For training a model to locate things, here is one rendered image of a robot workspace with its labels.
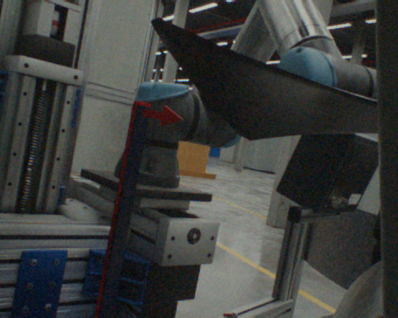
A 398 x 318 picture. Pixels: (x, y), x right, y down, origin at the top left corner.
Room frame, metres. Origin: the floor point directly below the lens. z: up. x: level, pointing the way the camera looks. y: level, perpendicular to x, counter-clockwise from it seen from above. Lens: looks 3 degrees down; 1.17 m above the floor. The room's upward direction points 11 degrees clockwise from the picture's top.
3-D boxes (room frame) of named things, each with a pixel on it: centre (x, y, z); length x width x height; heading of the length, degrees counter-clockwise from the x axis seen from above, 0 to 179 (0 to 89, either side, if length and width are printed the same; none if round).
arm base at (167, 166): (1.10, 0.11, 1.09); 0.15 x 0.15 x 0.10
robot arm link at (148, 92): (1.10, 0.10, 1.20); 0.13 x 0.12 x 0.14; 118
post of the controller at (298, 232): (0.99, -0.22, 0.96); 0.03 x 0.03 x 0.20; 54
